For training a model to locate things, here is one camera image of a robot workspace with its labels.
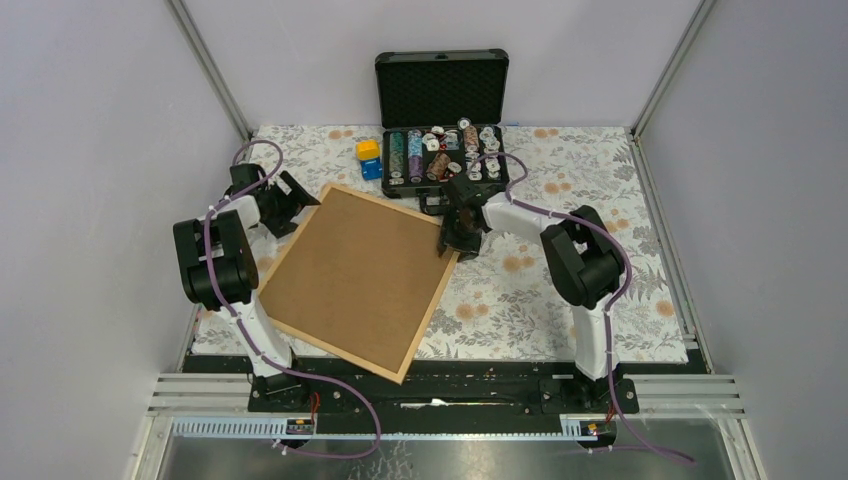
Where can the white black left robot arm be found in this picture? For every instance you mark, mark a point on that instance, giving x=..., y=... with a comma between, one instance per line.
x=218, y=271

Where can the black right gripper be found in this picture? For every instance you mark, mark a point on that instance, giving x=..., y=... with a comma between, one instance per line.
x=469, y=249

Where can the brown frame backing board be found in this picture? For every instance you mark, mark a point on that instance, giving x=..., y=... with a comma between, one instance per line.
x=358, y=278

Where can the blue toy block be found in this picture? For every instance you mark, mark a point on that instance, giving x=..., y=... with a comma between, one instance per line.
x=371, y=169

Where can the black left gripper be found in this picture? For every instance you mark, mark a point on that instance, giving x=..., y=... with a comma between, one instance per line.
x=297, y=199

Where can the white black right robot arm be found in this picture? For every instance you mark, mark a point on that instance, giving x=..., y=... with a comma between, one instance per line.
x=585, y=264

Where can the floral patterned table cloth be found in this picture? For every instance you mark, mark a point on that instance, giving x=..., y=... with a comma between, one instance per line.
x=502, y=305

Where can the light wooden picture frame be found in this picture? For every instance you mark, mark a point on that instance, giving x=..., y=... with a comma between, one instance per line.
x=430, y=311

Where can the black poker chip case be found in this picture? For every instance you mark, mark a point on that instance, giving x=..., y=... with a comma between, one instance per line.
x=441, y=114

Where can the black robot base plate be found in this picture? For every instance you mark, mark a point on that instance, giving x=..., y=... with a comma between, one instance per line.
x=436, y=397

